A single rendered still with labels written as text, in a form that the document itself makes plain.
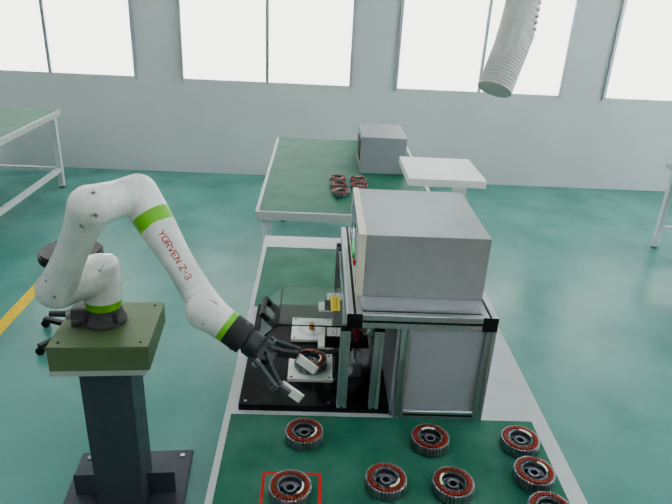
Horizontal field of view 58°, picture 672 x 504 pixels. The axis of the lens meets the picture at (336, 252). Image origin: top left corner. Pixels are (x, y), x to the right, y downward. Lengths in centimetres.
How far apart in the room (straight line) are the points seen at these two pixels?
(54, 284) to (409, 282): 110
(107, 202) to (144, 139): 509
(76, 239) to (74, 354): 47
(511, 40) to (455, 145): 391
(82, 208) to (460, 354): 116
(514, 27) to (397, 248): 149
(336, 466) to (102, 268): 102
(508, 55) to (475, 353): 152
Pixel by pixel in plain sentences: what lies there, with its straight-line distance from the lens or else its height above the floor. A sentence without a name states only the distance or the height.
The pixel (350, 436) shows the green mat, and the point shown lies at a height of 75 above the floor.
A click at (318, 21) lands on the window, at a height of 161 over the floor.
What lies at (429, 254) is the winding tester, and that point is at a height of 126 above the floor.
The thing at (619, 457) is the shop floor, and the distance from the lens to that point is 330.
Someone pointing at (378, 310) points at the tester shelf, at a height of 111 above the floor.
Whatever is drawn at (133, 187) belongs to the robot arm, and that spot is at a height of 140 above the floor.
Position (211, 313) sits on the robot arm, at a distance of 169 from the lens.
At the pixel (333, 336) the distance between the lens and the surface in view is 201.
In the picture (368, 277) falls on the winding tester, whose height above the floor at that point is 118.
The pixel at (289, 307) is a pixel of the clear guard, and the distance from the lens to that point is 187.
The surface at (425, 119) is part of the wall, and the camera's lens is 668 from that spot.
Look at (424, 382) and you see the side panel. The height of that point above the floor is 88.
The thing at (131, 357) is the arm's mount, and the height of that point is 80.
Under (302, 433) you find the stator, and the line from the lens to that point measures 187.
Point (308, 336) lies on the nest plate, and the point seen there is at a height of 78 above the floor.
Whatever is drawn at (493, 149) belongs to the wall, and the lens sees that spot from 691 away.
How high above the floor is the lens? 198
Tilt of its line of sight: 24 degrees down
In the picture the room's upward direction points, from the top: 3 degrees clockwise
